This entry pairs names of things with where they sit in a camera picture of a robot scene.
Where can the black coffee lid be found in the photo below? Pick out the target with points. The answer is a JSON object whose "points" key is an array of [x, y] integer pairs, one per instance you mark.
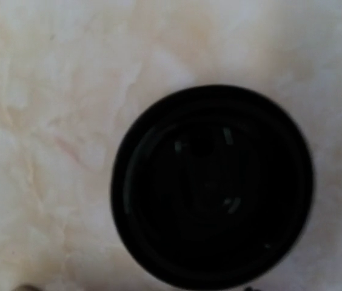
{"points": [[211, 187]]}

